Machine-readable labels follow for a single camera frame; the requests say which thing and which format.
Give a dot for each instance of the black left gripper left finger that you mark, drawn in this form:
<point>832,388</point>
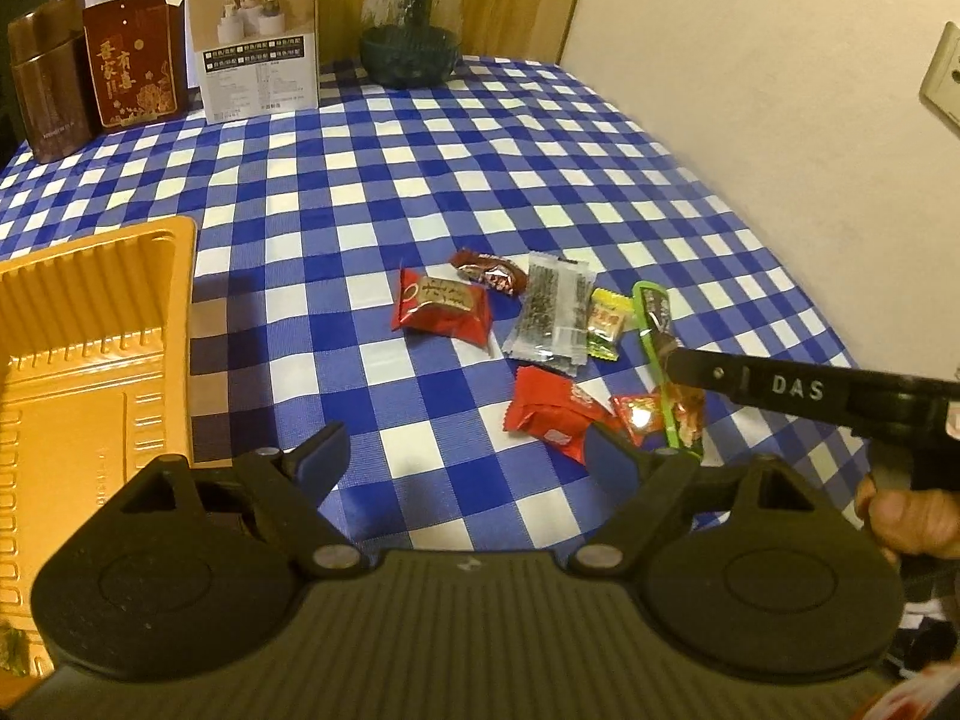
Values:
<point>286,489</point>

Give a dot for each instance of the blue white checkered tablecloth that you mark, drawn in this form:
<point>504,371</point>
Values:
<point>304,221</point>

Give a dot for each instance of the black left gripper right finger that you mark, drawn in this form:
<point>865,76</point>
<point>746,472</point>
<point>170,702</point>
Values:
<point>648,489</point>

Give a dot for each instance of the green sausage snack packet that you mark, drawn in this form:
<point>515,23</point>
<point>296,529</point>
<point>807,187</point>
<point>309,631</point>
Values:
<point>683,408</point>

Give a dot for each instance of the person's right hand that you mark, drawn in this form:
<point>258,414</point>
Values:
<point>910,523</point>

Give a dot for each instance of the dark red gold gift box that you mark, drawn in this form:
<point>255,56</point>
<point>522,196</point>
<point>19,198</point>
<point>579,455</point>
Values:
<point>136,52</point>

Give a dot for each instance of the white wall socket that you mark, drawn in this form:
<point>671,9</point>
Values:
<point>940,90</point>

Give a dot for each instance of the clear dark seaweed snack packet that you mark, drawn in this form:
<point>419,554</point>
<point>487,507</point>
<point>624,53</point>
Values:
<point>551,330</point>

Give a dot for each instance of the small red orange snack packet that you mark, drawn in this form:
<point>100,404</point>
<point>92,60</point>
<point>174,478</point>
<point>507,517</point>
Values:
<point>641,415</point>

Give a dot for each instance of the dark green glass dome ornament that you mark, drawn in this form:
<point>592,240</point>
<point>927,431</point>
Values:
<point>408,44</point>

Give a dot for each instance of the red gold snack packet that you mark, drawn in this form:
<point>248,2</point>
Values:
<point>442,307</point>

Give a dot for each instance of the dark red small snack packet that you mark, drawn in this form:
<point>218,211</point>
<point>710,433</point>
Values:
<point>490,271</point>

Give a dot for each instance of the orange plastic tray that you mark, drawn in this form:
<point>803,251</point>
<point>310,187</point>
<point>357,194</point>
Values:
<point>95,384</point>

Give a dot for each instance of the brown cylindrical canister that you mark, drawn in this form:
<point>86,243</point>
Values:
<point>53,85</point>

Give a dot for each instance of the large red snack packet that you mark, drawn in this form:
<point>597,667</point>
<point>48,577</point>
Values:
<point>554,409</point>

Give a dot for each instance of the white product box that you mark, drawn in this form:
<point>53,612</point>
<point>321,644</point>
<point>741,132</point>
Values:
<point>254,57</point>

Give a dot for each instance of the yellow green wrapped candy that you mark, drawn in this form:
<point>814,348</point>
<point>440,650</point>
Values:
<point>610,315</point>

